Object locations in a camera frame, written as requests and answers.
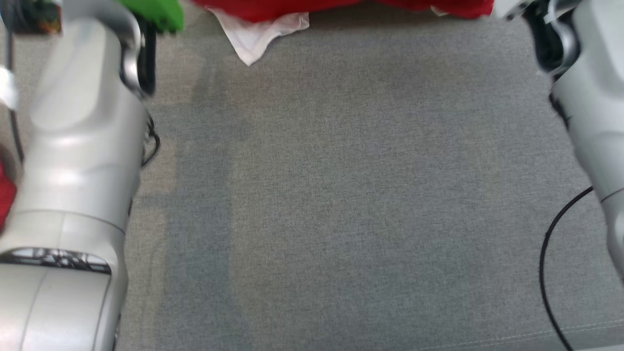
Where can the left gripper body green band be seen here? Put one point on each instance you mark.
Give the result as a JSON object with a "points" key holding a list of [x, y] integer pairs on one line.
{"points": [[156, 12]]}

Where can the red shorts with white trim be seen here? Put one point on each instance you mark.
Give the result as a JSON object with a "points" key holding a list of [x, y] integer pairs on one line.
{"points": [[273, 7]]}

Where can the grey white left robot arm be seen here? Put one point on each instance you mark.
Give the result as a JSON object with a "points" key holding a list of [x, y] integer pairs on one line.
{"points": [[73, 146]]}

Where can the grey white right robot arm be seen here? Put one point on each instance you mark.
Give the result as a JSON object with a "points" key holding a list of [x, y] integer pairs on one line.
{"points": [[594, 97]]}

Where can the red cloth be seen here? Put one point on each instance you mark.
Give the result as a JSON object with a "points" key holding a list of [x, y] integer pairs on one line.
{"points": [[5, 195]]}

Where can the grey fabric sofa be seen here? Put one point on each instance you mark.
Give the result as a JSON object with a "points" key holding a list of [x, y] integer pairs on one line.
{"points": [[341, 195]]}

